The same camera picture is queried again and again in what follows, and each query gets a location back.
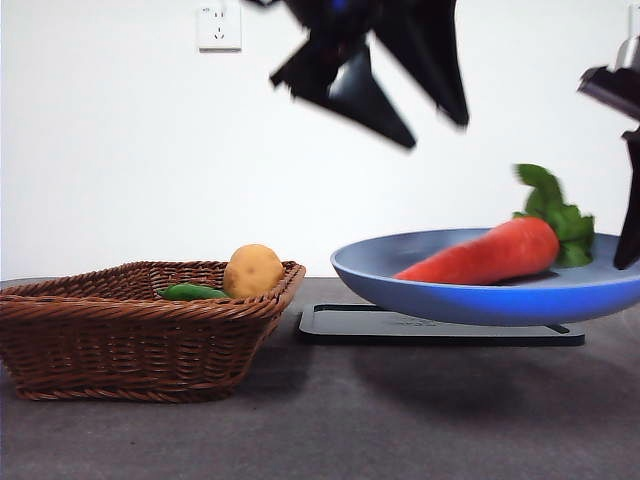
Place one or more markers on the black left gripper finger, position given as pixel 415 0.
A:
pixel 360 100
pixel 435 55

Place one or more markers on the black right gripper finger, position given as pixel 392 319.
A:
pixel 632 210

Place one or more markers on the orange carrot with green leaves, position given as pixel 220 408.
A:
pixel 500 255

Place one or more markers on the blue round plate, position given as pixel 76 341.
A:
pixel 475 305

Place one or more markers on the yellow-brown potato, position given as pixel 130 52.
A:
pixel 252 272

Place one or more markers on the black flat tray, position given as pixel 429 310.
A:
pixel 350 330

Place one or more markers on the green pepper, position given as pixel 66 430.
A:
pixel 187 292

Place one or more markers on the brown wicker basket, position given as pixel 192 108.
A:
pixel 125 345

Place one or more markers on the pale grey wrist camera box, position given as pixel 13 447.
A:
pixel 629 56

